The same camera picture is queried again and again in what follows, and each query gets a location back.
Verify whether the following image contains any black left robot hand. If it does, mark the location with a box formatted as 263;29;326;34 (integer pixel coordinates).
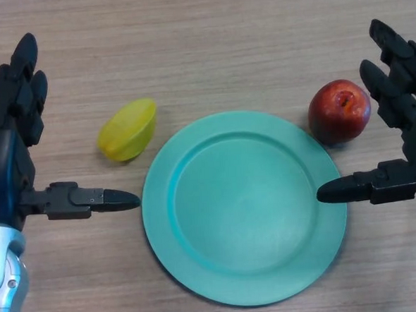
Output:
0;25;143;233

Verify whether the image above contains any red apple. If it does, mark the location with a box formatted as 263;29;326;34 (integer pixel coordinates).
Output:
305;77;374;146

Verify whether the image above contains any green round plate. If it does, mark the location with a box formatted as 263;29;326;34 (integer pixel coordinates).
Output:
135;104;354;312

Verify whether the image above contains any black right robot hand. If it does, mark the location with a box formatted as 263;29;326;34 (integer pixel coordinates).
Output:
306;16;416;209

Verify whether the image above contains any yellow starfruit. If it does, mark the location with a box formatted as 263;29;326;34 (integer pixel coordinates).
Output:
94;97;161;164

